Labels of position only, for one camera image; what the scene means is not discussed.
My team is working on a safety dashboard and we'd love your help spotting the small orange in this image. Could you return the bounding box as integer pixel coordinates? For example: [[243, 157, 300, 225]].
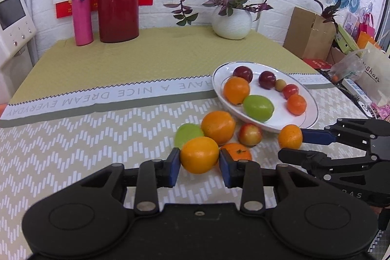
[[180, 137, 219, 174], [278, 124, 303, 150]]

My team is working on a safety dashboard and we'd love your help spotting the red orange tangerine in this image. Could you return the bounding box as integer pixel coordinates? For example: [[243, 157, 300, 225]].
[[287, 94, 307, 116]]

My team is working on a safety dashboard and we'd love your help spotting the green mango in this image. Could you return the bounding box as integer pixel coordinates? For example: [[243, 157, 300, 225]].
[[243, 95, 274, 122], [174, 123, 204, 149]]

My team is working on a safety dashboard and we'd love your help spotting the small brown longan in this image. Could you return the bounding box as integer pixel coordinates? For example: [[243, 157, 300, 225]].
[[275, 78, 287, 92]]

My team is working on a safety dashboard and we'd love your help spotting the dark red plum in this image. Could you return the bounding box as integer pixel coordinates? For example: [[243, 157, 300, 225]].
[[258, 71, 276, 90], [233, 65, 253, 83]]

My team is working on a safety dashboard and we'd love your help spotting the large orange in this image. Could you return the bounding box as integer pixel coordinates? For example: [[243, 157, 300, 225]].
[[223, 77, 251, 105], [201, 111, 236, 146]]

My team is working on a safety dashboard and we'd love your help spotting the tangerine with stem centre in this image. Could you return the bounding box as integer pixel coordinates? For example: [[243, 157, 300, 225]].
[[220, 143, 253, 161]]

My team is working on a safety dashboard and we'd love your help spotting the green mango front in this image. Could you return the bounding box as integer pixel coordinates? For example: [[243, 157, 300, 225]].
[[174, 123, 204, 149]]

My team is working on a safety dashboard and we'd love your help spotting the red yellow apple centre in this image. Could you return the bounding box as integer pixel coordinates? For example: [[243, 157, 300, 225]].
[[238, 123, 263, 147]]

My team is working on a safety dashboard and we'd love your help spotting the white oval plate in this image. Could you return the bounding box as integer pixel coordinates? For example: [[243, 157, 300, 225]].
[[212, 61, 319, 133]]

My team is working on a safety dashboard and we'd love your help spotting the large orange front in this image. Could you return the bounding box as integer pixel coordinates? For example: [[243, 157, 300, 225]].
[[201, 111, 236, 146]]

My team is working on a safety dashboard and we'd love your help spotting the red envelope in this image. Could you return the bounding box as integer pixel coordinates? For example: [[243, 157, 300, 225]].
[[303, 58, 332, 70]]

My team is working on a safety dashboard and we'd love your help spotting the clear plastic bag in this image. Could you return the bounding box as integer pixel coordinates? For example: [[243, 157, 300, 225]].
[[329, 49, 368, 84]]

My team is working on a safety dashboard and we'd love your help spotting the white paper bag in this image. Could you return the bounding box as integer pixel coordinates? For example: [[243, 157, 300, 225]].
[[356, 42, 390, 106]]

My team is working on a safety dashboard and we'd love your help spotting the brown cardboard box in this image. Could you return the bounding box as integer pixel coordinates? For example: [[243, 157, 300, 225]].
[[283, 7, 336, 60]]

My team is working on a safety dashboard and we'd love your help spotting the orange gift bag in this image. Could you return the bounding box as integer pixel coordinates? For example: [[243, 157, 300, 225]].
[[357, 32, 381, 49]]

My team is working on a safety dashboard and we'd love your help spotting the pink gift bag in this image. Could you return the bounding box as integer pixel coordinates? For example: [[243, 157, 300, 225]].
[[358, 13, 375, 38]]

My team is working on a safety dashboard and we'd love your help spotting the purple plant behind box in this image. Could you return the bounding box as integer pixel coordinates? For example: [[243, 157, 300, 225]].
[[314, 0, 341, 34]]

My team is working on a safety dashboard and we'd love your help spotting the white ribbed plant pot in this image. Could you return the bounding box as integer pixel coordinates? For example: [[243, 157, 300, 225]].
[[212, 7, 253, 40]]

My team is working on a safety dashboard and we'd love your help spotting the red thermos jug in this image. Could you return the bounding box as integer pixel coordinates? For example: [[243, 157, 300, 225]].
[[98, 0, 139, 43]]

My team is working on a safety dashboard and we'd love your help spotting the purple green trailing plant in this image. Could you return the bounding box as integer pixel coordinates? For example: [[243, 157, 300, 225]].
[[163, 0, 273, 26]]

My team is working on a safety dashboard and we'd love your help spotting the white water dispenser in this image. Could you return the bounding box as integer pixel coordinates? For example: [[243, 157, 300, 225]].
[[0, 0, 38, 69]]

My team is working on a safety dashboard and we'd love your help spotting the pink thermos bottle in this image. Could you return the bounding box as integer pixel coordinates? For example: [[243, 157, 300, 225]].
[[71, 0, 93, 46]]

